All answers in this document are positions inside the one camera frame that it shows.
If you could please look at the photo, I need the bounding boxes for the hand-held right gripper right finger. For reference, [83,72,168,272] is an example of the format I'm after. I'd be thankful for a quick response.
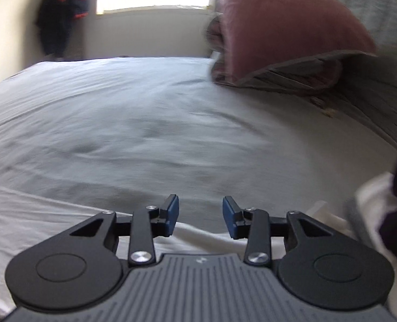
[222,195,333,267]

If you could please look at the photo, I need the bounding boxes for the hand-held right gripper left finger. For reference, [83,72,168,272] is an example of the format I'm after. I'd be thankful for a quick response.
[69,194,180,266]

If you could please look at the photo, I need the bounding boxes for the white cotton garment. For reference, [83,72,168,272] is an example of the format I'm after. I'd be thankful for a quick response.
[0,185,350,314]

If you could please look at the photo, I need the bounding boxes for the dark hanging clothes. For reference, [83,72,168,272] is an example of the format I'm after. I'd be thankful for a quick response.
[34,0,90,61]

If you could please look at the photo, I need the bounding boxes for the grey bed sheet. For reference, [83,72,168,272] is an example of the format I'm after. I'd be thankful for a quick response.
[0,56,397,242]

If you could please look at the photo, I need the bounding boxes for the small brown object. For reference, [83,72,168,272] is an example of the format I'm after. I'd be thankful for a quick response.
[310,96,336,116]

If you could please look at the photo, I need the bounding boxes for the white folded garment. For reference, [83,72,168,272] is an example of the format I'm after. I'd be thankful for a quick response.
[354,171,397,322]

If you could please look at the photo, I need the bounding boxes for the folded grey quilt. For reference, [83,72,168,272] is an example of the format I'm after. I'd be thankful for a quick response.
[205,15,343,94]

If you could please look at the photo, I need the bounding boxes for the maroon pillow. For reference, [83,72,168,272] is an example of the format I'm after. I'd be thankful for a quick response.
[213,0,377,86]

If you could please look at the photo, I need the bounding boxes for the grey quilted headboard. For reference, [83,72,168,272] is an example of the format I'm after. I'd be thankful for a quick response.
[326,0,397,155]

